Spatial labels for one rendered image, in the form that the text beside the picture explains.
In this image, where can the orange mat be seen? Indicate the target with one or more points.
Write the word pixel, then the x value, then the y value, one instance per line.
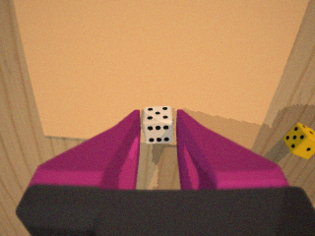
pixel 93 62

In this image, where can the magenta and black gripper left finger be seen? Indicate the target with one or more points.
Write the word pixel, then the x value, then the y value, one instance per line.
pixel 98 160

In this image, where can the white dice with black pips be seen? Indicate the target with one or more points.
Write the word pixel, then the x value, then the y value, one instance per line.
pixel 158 125

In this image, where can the yellow die with black pips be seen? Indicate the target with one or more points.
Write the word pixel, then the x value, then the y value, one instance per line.
pixel 301 141

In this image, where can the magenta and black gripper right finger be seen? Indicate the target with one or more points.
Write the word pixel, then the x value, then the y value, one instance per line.
pixel 220 162

